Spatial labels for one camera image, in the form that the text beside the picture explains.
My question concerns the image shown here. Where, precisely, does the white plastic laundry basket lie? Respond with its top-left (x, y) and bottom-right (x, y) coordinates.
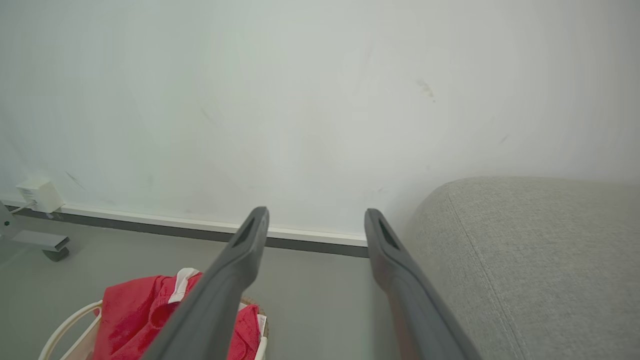
top-left (38, 295), bottom-right (270, 360)

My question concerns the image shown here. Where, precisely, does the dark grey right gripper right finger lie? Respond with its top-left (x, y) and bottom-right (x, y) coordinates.
top-left (364, 208), bottom-right (483, 360)

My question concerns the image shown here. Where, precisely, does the red garment with white trim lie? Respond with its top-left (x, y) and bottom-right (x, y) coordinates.
top-left (92, 267), bottom-right (262, 360)

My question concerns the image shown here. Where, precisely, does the grey fabric sofa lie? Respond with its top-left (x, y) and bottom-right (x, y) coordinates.
top-left (400, 176), bottom-right (640, 360)

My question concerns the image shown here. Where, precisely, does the white wall power adapter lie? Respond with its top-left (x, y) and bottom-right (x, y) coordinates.
top-left (16, 178), bottom-right (65, 214)

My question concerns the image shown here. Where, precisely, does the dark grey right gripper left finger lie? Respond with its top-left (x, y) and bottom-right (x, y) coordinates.
top-left (142, 206), bottom-right (270, 360)

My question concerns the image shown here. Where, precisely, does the white and black baseboard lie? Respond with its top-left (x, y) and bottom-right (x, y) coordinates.
top-left (0, 195), bottom-right (371, 258)

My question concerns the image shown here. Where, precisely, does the grey metal frame leg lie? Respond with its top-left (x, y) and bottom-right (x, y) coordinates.
top-left (0, 200), bottom-right (71, 253)

